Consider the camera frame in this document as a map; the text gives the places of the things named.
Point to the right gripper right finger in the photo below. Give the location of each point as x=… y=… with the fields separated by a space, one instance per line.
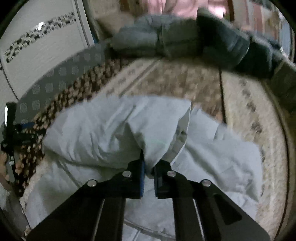
x=201 y=210

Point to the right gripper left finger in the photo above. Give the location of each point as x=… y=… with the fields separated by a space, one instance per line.
x=96 y=210

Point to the light blue puffer jacket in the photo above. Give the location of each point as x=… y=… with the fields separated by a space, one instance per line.
x=97 y=139

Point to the person's left hand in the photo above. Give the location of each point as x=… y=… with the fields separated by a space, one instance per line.
x=3 y=169

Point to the white sliding wardrobe door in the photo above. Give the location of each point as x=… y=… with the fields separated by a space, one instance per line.
x=41 y=36

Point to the floral patterned bed blanket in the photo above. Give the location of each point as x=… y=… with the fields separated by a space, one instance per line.
x=241 y=105

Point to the grey patterned bed surround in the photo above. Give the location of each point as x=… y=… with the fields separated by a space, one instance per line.
x=97 y=64

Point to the beige pillow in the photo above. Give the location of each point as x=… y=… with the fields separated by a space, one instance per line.
x=113 y=22

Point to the dark blue-grey quilt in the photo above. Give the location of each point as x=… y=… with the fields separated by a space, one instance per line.
x=208 y=37

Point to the pink curtain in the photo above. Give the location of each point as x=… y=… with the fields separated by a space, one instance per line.
x=184 y=8

